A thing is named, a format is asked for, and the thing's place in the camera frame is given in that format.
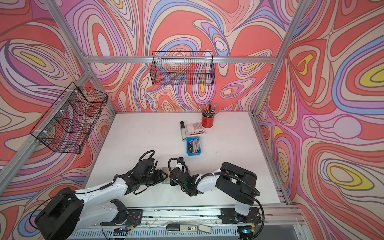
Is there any red metal pencil bucket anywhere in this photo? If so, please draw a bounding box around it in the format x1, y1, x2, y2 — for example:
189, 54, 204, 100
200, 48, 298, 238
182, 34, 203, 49
202, 116, 214, 129

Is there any blue plastic card tray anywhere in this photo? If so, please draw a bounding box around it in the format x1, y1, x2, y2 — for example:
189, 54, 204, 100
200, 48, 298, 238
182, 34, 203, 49
186, 137, 202, 156

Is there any black wire basket left wall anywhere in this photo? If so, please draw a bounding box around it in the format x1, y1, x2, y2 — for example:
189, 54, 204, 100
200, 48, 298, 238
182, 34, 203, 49
30, 82, 108, 154

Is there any black wire basket wall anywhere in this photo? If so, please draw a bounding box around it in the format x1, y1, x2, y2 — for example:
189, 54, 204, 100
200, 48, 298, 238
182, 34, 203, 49
150, 50, 216, 86
30, 82, 108, 154

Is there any beige stapler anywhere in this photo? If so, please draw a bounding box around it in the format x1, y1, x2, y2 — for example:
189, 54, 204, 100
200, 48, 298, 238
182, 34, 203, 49
180, 121, 187, 142

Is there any stack of cards in tray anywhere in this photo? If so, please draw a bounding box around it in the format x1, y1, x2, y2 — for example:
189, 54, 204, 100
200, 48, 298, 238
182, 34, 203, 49
188, 138, 201, 154

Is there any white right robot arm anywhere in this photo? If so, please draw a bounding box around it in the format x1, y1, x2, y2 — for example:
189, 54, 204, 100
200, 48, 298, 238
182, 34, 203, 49
168, 158, 265, 233

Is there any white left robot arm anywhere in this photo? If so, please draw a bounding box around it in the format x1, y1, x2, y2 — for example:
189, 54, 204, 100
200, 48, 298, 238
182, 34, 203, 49
29, 150, 168, 240

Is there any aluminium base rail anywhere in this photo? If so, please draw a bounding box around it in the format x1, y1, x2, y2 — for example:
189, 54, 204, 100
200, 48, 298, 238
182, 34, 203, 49
69, 205, 311, 240

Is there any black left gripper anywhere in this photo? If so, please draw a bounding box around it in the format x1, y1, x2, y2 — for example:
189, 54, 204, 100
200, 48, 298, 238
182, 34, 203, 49
140, 169, 171, 187

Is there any pink desk calculator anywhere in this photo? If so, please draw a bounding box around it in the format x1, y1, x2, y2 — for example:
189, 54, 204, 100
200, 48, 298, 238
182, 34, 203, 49
186, 122, 205, 137

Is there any black wire basket back wall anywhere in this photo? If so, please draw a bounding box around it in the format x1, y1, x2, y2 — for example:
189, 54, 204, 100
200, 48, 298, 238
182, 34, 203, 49
150, 50, 216, 86

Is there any grey handheld device on rail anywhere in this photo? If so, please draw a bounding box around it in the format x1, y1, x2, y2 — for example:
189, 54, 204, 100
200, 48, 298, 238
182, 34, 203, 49
166, 224, 212, 234

